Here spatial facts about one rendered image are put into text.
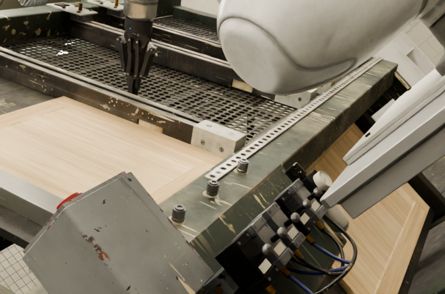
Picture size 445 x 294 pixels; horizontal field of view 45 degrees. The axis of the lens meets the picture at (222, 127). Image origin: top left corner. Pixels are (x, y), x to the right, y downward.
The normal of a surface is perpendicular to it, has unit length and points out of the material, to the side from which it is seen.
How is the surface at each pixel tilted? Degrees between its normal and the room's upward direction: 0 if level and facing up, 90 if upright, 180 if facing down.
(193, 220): 58
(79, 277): 90
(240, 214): 90
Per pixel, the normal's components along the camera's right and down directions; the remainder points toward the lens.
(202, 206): 0.16, -0.91
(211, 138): -0.47, 0.27
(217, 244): 0.60, -0.60
